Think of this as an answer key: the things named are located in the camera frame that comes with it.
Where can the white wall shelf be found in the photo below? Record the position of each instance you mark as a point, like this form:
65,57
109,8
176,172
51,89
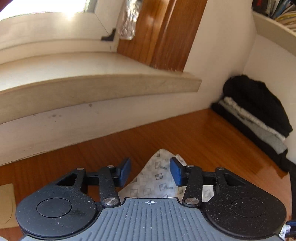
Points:
277,32

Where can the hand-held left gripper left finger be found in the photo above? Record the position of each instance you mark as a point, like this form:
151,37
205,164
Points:
124,172

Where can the black window corner bracket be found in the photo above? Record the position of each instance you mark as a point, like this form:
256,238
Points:
109,36

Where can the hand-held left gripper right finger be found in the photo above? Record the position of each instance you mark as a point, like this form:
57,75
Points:
177,171

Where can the white patterned folded garment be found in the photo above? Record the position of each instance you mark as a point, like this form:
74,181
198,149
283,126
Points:
249,115

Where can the wooden window frame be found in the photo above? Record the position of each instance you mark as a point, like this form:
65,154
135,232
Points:
161,34

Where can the beige window sill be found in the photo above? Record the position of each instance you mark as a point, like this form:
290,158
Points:
92,81

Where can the white patterned pants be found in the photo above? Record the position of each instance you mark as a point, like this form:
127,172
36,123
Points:
157,176

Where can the window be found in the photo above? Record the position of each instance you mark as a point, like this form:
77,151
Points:
46,7

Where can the grey folded garment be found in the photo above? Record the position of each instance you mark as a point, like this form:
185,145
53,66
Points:
266,136

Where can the row of books and magazines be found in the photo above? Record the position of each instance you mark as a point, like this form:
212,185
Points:
275,11

